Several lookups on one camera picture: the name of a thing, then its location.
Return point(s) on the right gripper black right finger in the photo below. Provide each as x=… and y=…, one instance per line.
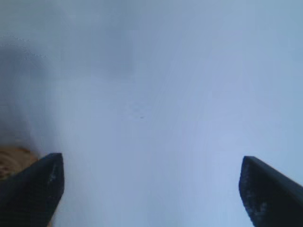
x=272, y=198

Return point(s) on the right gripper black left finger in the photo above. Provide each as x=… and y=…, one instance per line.
x=30, y=194

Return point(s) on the tan woven wicker basket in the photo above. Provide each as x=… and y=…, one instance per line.
x=14, y=160

